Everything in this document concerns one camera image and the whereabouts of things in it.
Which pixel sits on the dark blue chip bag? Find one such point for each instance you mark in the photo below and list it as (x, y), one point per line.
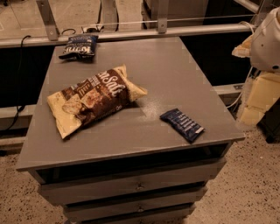
(79, 47)

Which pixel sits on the blue snack bar wrapper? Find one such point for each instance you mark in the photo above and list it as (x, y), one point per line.
(183, 124)

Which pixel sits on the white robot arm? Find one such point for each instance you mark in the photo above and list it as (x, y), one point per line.
(263, 49)

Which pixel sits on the metal railing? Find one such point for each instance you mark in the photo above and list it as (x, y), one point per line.
(51, 23)

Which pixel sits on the brown sea salt chip bag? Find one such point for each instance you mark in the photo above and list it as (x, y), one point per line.
(96, 97)

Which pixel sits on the grey drawer cabinet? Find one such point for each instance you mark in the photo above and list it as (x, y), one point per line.
(131, 167)

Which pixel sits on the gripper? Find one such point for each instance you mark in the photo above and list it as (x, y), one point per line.
(268, 49)

